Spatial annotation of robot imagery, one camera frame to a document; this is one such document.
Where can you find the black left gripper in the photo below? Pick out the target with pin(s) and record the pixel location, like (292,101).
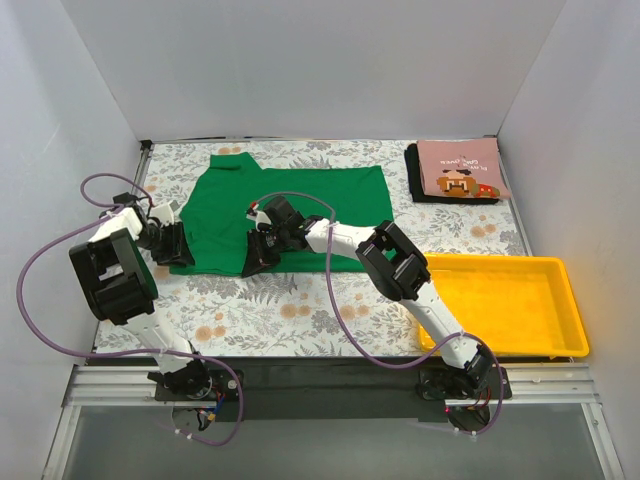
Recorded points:
(168,242)

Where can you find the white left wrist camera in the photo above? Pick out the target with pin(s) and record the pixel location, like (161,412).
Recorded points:
(164,214)

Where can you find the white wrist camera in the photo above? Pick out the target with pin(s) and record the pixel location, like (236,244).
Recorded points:
(259,218)
(164,214)

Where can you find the aluminium mounting rail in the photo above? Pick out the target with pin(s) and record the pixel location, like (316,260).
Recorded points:
(545,383)

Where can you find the black folded t shirt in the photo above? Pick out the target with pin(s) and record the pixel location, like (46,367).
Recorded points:
(415,184)

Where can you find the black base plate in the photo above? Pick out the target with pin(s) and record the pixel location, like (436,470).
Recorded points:
(426,403)

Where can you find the pink folded t shirt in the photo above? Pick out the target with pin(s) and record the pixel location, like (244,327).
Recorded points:
(461,170)

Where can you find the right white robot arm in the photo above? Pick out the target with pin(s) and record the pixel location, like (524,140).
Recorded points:
(396,267)

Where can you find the yellow plastic tray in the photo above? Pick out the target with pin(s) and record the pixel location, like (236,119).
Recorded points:
(520,305)

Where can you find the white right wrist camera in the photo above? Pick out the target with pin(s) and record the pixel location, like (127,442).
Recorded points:
(259,218)

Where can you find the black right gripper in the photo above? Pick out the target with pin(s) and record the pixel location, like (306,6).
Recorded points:
(263,245)

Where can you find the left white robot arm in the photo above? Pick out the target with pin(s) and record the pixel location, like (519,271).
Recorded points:
(120,288)

